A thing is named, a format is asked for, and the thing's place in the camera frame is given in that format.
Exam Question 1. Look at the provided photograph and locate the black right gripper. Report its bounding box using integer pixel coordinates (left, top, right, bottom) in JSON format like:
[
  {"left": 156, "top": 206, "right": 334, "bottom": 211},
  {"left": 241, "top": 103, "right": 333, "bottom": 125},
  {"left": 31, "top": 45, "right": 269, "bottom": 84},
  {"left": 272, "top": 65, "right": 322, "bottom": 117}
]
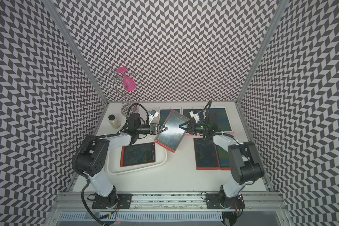
[{"left": 179, "top": 120, "right": 208, "bottom": 135}]

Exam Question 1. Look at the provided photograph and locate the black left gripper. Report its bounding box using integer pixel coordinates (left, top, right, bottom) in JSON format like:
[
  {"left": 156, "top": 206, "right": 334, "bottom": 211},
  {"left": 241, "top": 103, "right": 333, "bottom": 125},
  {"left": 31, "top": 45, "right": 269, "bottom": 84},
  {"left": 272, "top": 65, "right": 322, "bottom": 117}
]
[{"left": 137, "top": 123, "right": 168, "bottom": 136}]

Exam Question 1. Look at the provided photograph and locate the pink writing tablet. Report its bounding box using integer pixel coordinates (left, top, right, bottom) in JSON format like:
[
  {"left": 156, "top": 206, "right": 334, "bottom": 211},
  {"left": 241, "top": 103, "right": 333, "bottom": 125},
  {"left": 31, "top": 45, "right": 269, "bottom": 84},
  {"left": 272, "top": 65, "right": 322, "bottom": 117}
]
[
  {"left": 159, "top": 107, "right": 181, "bottom": 125},
  {"left": 207, "top": 106, "right": 234, "bottom": 135},
  {"left": 182, "top": 107, "right": 203, "bottom": 121}
]

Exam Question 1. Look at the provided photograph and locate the red writing tablet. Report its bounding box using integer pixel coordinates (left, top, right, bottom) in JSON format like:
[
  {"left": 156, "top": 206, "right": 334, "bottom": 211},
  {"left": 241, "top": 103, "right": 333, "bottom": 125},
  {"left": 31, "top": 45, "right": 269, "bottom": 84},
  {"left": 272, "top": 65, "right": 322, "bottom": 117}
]
[
  {"left": 216, "top": 145, "right": 231, "bottom": 170},
  {"left": 120, "top": 142, "right": 156, "bottom": 167},
  {"left": 194, "top": 138, "right": 219, "bottom": 170},
  {"left": 154, "top": 111, "right": 190, "bottom": 153}
]

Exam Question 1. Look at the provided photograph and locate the white plastic storage box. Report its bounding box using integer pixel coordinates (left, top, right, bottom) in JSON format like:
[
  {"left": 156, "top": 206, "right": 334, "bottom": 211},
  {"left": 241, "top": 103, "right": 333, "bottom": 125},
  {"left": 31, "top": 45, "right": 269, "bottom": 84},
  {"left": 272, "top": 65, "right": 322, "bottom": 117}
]
[{"left": 104, "top": 137, "right": 167, "bottom": 175}]

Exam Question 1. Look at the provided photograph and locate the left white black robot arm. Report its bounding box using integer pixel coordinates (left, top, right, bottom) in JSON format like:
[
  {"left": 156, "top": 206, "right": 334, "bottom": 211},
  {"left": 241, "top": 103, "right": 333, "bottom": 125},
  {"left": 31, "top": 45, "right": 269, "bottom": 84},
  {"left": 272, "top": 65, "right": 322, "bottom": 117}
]
[{"left": 72, "top": 113, "right": 168, "bottom": 209}]

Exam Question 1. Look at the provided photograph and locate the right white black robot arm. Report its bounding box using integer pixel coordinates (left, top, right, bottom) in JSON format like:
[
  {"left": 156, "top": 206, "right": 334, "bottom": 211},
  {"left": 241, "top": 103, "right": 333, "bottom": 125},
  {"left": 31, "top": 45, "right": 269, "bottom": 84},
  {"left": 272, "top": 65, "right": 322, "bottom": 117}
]
[{"left": 179, "top": 107, "right": 265, "bottom": 209}]

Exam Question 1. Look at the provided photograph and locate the glass spice jar black lid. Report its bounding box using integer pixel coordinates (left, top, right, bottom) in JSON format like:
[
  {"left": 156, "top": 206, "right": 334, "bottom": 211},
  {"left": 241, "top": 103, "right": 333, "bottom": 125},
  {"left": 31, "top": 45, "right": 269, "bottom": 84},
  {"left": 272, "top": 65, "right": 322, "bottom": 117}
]
[{"left": 108, "top": 114, "right": 121, "bottom": 129}]

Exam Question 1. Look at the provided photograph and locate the chrome wire jewelry stand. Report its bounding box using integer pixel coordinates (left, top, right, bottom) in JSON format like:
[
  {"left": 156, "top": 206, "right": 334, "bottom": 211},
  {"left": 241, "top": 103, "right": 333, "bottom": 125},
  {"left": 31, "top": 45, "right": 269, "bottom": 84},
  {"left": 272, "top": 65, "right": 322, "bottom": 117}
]
[{"left": 96, "top": 69, "right": 133, "bottom": 116}]

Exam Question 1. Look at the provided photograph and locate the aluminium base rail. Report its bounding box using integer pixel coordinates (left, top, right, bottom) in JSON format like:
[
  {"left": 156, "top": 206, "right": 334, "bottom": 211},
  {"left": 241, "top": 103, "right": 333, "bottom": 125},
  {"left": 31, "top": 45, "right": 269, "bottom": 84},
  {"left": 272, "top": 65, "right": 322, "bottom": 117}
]
[{"left": 49, "top": 191, "right": 289, "bottom": 212}]

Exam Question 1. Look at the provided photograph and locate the aluminium corner post right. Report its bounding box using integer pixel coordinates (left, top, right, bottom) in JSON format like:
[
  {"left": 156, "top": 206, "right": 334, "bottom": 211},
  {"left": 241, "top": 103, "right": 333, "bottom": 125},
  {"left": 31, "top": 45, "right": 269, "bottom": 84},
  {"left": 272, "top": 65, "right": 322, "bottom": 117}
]
[{"left": 236, "top": 0, "right": 290, "bottom": 105}]

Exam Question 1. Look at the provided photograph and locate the aluminium corner post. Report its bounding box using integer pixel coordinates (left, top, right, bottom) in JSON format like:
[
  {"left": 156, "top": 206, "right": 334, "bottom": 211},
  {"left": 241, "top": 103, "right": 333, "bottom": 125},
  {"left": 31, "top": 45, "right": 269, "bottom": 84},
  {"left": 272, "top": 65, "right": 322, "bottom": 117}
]
[
  {"left": 236, "top": 0, "right": 290, "bottom": 105},
  {"left": 41, "top": 0, "right": 108, "bottom": 105}
]

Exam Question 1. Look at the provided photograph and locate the aluminium corner post left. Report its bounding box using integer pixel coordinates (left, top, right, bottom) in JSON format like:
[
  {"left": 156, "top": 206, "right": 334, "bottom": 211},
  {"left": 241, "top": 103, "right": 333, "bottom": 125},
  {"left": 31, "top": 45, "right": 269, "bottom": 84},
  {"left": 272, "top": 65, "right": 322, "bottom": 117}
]
[{"left": 41, "top": 0, "right": 108, "bottom": 105}]

